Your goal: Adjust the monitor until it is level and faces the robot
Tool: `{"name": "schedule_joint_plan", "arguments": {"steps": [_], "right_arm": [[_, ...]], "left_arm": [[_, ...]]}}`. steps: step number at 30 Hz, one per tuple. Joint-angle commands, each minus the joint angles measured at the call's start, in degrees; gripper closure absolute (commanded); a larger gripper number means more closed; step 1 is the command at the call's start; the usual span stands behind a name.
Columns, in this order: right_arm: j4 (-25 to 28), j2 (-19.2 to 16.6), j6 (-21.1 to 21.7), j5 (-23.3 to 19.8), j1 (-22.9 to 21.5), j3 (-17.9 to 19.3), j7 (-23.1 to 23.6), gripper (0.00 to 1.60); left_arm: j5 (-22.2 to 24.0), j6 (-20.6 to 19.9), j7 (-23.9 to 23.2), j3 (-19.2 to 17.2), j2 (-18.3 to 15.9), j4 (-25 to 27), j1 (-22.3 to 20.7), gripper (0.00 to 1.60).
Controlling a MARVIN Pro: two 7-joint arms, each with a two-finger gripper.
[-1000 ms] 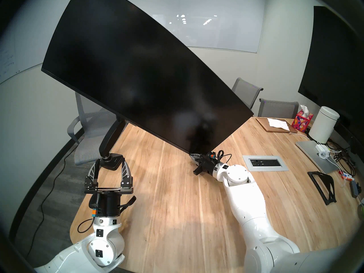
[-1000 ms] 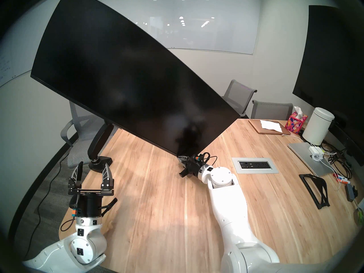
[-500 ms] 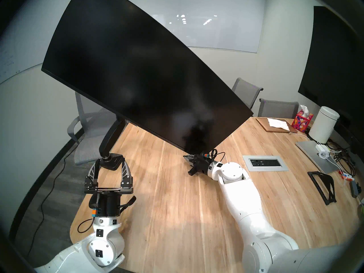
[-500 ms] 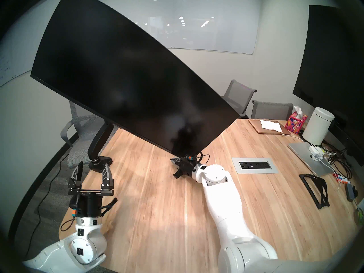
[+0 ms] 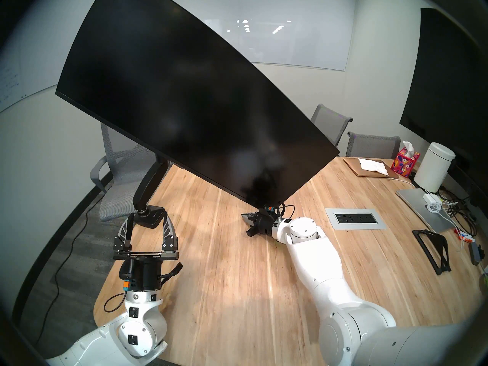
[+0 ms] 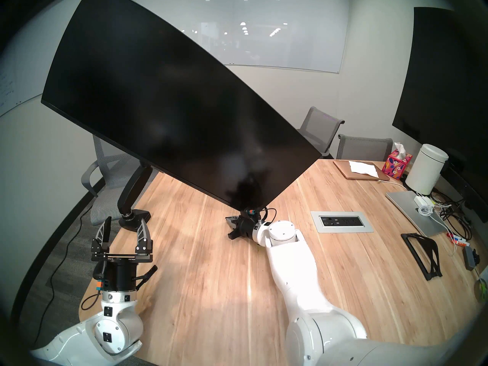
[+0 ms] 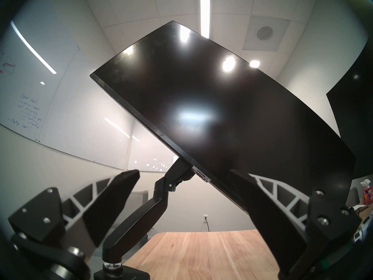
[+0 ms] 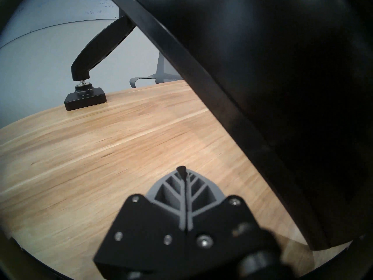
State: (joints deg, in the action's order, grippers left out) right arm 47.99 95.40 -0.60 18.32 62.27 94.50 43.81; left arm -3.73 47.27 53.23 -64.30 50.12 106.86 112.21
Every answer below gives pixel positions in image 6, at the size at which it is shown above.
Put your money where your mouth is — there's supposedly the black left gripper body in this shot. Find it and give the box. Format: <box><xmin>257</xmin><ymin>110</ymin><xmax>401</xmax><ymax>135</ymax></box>
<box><xmin>91</xmin><ymin>254</ymin><xmax>153</xmax><ymax>292</ymax></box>

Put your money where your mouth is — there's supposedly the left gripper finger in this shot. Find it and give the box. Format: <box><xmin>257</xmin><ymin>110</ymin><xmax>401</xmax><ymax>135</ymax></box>
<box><xmin>91</xmin><ymin>217</ymin><xmax>112</xmax><ymax>255</ymax></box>
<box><xmin>135</xmin><ymin>218</ymin><xmax>154</xmax><ymax>255</ymax></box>

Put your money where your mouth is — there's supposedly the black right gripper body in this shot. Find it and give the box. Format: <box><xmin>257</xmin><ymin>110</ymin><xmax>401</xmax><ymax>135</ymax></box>
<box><xmin>236</xmin><ymin>216</ymin><xmax>260</xmax><ymax>239</ymax></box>

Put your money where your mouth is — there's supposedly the curved black widescreen monitor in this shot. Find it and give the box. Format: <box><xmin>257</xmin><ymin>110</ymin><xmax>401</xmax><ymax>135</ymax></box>
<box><xmin>41</xmin><ymin>0</ymin><xmax>323</xmax><ymax>211</ymax></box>

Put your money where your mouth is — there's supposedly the grey mesh chair with armrests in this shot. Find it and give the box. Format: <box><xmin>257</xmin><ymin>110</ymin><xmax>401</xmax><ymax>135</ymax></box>
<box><xmin>81</xmin><ymin>135</ymin><xmax>153</xmax><ymax>226</ymax></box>

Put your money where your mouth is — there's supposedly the grey tilted office chair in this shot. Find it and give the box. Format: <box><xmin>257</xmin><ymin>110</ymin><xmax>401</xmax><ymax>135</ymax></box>
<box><xmin>297</xmin><ymin>106</ymin><xmax>345</xmax><ymax>158</ymax></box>

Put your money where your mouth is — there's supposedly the grey low-back office chair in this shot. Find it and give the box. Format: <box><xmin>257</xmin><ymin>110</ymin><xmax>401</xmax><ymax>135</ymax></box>
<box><xmin>336</xmin><ymin>134</ymin><xmax>393</xmax><ymax>162</ymax></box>

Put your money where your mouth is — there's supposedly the left wrist black connector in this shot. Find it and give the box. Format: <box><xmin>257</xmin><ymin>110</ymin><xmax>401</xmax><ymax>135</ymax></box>
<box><xmin>93</xmin><ymin>260</ymin><xmax>108</xmax><ymax>289</ymax></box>

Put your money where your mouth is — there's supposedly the silver table power outlet box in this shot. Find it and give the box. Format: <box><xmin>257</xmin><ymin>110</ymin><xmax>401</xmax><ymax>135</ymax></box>
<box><xmin>310</xmin><ymin>211</ymin><xmax>374</xmax><ymax>233</ymax></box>

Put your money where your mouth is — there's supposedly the brown leather pad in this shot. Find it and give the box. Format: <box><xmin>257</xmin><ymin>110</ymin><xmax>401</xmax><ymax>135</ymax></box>
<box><xmin>333</xmin><ymin>160</ymin><xmax>390</xmax><ymax>181</ymax></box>

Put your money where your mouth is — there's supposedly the white paper napkin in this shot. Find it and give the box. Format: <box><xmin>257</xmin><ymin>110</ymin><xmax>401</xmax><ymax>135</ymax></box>
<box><xmin>348</xmin><ymin>161</ymin><xmax>380</xmax><ymax>178</ymax></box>

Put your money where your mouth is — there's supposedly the colourful floral tissue box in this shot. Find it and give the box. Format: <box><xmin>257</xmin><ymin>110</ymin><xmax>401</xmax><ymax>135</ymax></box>
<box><xmin>381</xmin><ymin>142</ymin><xmax>413</xmax><ymax>180</ymax></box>

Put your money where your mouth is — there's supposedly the silver closed laptop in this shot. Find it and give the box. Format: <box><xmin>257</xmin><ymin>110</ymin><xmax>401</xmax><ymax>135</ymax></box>
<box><xmin>385</xmin><ymin>191</ymin><xmax>448</xmax><ymax>237</ymax></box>

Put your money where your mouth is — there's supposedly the white power adapter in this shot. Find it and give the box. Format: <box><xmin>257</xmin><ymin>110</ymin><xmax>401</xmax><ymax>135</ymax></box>
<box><xmin>415</xmin><ymin>196</ymin><xmax>435</xmax><ymax>215</ymax></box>

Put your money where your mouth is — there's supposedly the white cylindrical bin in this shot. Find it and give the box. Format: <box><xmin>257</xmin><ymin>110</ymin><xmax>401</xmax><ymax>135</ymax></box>
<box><xmin>405</xmin><ymin>143</ymin><xmax>449</xmax><ymax>195</ymax></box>

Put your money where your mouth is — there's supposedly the black folding laptop stand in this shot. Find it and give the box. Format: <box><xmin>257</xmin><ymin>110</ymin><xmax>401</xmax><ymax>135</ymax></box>
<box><xmin>400</xmin><ymin>233</ymin><xmax>443</xmax><ymax>281</ymax></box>

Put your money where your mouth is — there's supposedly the glass whiteboard with writing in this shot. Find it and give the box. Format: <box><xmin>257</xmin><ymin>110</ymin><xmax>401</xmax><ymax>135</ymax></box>
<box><xmin>0</xmin><ymin>0</ymin><xmax>88</xmax><ymax>118</ymax></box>

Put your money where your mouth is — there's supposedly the glass whiteboard without writing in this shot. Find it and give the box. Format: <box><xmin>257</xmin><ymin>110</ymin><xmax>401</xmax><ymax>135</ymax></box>
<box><xmin>179</xmin><ymin>0</ymin><xmax>349</xmax><ymax>73</ymax></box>

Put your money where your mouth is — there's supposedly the grey small adapter block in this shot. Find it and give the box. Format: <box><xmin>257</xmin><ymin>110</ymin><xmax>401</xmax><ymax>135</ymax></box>
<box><xmin>463</xmin><ymin>245</ymin><xmax>480</xmax><ymax>271</ymax></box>

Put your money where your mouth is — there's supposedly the left wrist black cable plug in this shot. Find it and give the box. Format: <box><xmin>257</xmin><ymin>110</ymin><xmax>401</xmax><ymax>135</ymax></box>
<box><xmin>134</xmin><ymin>265</ymin><xmax>158</xmax><ymax>290</ymax></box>

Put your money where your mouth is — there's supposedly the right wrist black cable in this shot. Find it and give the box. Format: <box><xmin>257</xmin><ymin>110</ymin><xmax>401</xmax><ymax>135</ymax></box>
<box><xmin>254</xmin><ymin>206</ymin><xmax>278</xmax><ymax>226</ymax></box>

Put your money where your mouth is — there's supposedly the black floor cable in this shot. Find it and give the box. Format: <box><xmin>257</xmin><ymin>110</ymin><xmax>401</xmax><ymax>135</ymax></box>
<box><xmin>32</xmin><ymin>207</ymin><xmax>90</xmax><ymax>347</ymax></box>

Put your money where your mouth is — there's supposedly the left wrist black cable loop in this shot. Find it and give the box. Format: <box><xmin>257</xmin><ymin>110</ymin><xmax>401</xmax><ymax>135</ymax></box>
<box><xmin>81</xmin><ymin>291</ymin><xmax>103</xmax><ymax>311</ymax></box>

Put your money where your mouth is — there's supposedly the tangle of black cables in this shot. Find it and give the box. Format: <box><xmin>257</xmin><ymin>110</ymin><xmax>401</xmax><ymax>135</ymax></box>
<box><xmin>431</xmin><ymin>190</ymin><xmax>473</xmax><ymax>240</ymax></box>

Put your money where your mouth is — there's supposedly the large black wall television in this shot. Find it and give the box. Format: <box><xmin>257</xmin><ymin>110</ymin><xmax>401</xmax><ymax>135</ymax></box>
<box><xmin>392</xmin><ymin>7</ymin><xmax>488</xmax><ymax>171</ymax></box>

